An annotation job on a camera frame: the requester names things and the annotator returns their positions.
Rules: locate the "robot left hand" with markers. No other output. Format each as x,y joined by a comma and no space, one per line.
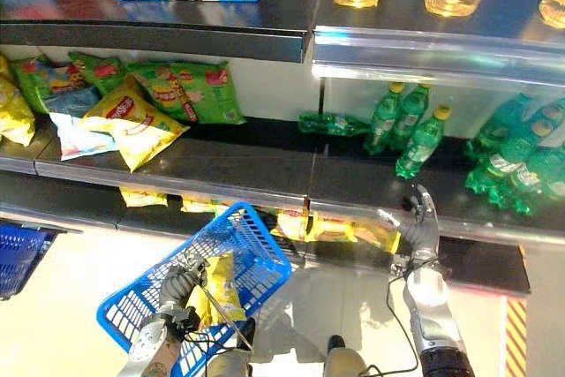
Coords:
176,286

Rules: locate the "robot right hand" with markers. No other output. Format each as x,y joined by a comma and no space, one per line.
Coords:
421,236

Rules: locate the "blue plastic shopping basket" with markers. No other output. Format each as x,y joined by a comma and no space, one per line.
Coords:
260,262

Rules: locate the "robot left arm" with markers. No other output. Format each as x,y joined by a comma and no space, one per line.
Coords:
152,341

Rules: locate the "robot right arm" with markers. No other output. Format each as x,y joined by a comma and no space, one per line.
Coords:
430,302

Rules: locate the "dark blue shopping basket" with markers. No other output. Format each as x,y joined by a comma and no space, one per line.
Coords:
20,258

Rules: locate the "green soda bottle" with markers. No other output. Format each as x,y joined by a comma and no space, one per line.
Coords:
499,183
536,130
412,112
549,174
421,143
335,124
383,118
503,123

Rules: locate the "red yellow striped tape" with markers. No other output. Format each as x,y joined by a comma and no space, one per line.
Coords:
516,337

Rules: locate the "low black shelf board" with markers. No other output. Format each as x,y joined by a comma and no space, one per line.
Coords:
66,200

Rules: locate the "long black shelf board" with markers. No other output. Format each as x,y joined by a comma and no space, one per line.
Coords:
265,169

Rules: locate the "large yellow chip bag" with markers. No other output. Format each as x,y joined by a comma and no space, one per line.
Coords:
132,123

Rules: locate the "light blue chip bag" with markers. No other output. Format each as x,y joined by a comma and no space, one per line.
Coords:
77,138

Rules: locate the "large green chip bag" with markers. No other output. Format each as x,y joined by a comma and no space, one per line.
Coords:
196,94

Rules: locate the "shelf board with clear rail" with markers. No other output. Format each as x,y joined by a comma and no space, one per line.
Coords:
419,52

